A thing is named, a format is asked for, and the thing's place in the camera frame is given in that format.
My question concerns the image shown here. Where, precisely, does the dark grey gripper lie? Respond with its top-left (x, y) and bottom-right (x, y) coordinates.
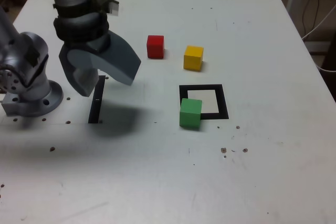
top-left (58, 30), bottom-right (142, 97)

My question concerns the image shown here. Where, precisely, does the red cube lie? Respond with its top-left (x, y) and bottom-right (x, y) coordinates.
top-left (146, 35), bottom-right (165, 59)

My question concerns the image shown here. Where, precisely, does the yellow cube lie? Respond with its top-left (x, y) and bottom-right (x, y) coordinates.
top-left (183, 45), bottom-right (204, 72)

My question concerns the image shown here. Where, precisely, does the green cube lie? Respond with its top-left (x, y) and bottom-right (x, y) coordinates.
top-left (179, 98), bottom-right (203, 130)

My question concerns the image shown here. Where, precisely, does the black tape square outline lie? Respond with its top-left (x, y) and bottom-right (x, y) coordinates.
top-left (178, 84), bottom-right (229, 120)

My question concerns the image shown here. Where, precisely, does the black tape strip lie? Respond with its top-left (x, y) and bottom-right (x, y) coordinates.
top-left (88, 75), bottom-right (106, 124)

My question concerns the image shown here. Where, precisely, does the dark gripper camera box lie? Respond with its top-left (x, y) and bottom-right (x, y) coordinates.
top-left (98, 0), bottom-right (120, 16)

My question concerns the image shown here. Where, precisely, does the black background cable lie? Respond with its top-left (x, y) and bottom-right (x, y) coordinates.
top-left (301, 0), bottom-right (320, 36)

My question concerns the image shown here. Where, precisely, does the white background cable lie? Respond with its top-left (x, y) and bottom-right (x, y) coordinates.
top-left (301, 3), bottom-right (336, 72)

